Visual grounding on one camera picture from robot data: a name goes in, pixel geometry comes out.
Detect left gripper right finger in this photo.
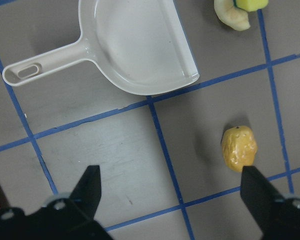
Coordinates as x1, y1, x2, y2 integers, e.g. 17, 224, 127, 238
240, 165, 300, 240

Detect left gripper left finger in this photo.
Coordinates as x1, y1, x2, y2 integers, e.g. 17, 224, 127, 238
0, 165, 111, 240

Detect beige plastic dustpan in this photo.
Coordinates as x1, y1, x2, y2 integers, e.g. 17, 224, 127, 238
2, 0, 200, 96

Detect yellow green sponge piece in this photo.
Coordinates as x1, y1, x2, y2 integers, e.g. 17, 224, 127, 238
234, 0, 269, 12

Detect yellow crumpled trash lump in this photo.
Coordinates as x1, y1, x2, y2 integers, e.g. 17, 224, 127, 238
221, 125, 258, 173

